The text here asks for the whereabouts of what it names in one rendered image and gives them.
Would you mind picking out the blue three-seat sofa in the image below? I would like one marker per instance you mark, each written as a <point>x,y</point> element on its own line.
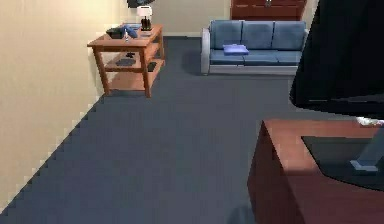
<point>258,35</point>

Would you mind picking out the brown wooden shelf table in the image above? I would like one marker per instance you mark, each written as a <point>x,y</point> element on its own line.
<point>113,41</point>

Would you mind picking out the reddish brown wooden cupboard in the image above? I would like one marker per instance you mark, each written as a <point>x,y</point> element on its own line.
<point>266,10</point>

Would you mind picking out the small clear bottle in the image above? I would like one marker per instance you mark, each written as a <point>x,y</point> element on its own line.
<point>126,35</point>

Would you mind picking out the small black object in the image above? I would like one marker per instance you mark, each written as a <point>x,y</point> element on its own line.
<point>130,54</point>

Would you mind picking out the blue cloth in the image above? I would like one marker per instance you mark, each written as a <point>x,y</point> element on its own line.
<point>132,30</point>

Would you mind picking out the reddish brown television cabinet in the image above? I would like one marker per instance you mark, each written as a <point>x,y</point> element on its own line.
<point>300,186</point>

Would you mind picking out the blue cushion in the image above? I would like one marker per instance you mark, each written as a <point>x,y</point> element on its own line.
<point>235,49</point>

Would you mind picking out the dark flat object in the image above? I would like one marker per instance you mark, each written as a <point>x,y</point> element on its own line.
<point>125,62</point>

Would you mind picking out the black flat box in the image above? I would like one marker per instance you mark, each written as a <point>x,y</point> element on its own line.
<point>115,32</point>

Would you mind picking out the black television set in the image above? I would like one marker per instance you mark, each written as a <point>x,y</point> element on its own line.
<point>346,53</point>

